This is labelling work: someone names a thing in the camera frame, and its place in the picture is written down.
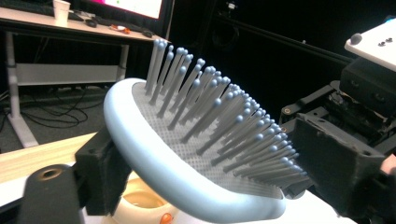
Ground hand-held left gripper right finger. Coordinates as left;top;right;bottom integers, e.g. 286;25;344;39
290;111;388;220

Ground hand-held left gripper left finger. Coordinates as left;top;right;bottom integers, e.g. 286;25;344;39
74;125;134;217

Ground cream ribbed holder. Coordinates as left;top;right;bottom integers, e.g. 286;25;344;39
111;174;180;224

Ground light blue hairbrush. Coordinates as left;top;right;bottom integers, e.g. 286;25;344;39
103;37;312;224

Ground small orange object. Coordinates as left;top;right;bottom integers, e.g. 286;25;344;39
109;23;132;35

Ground white paper cup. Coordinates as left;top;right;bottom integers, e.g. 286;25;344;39
51;0;72;26

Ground computer monitor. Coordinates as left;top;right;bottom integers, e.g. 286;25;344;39
69;0;165;21

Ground dark metal rail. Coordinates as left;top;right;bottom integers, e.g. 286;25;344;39
214;13;354;64

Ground black floor cables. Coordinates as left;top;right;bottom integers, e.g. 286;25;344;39
0;87;106;130

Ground wooden desk with white frame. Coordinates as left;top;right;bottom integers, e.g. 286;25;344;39
0;6;172;149

